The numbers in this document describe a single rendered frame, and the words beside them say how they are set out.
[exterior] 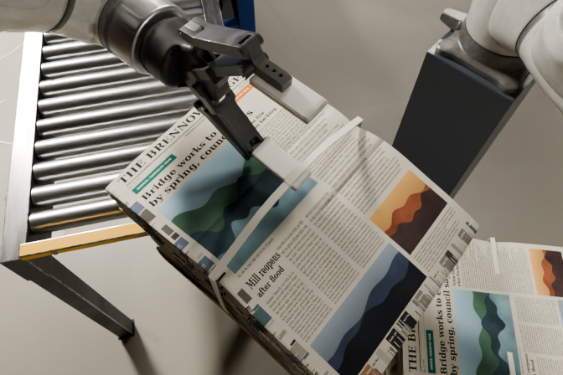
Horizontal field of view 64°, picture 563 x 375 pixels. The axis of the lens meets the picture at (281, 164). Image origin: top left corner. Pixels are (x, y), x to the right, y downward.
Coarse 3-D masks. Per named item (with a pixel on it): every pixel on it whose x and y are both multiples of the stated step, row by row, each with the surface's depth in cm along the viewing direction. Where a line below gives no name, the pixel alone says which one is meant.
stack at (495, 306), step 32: (480, 256) 90; (512, 256) 90; (544, 256) 90; (448, 288) 86; (480, 288) 87; (512, 288) 86; (544, 288) 86; (448, 320) 83; (480, 320) 83; (512, 320) 83; (544, 320) 83; (416, 352) 80; (448, 352) 80; (480, 352) 80; (512, 352) 80; (544, 352) 80
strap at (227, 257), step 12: (360, 120) 62; (336, 132) 58; (324, 144) 56; (312, 156) 54; (300, 168) 53; (288, 180) 52; (276, 192) 52; (264, 204) 51; (252, 228) 51; (240, 240) 51; (228, 252) 51; (216, 276) 51
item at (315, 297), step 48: (384, 144) 60; (384, 192) 58; (432, 192) 59; (336, 240) 54; (384, 240) 55; (432, 240) 57; (288, 288) 51; (336, 288) 52; (384, 288) 53; (432, 288) 55; (288, 336) 49; (336, 336) 50; (384, 336) 52
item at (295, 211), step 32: (320, 128) 61; (320, 160) 59; (352, 160) 59; (256, 192) 56; (288, 192) 56; (320, 192) 57; (224, 224) 54; (288, 224) 54; (192, 256) 52; (256, 256) 52; (224, 288) 51
